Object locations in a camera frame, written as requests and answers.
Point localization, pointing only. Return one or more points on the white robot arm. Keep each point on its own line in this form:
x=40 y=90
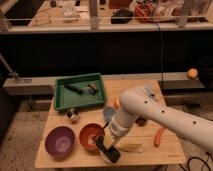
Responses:
x=136 y=102

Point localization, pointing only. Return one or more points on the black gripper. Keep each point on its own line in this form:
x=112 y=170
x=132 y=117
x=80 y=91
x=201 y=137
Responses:
x=111 y=154

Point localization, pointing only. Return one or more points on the red-brown bowl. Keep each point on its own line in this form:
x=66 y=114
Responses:
x=88 y=134

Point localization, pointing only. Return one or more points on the purple bowl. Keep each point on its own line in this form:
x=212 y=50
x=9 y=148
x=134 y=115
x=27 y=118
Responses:
x=60 y=141

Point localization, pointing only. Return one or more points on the black marker in tray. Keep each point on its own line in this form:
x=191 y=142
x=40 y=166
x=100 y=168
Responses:
x=74 y=88

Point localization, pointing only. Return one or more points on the orange round fruit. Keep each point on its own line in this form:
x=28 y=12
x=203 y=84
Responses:
x=116 y=104

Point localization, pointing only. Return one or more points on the green plastic tray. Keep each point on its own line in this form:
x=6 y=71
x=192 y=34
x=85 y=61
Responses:
x=64 y=99

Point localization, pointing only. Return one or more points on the brown grape bunch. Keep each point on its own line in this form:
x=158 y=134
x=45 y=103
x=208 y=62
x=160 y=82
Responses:
x=141 y=121

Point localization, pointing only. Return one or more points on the orange carrot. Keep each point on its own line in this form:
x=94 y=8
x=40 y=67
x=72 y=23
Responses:
x=158 y=136

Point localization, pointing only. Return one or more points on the orange ball in background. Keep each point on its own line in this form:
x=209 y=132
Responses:
x=192 y=73

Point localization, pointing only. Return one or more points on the brush in tray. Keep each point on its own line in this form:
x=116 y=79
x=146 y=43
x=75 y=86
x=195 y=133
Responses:
x=91 y=89

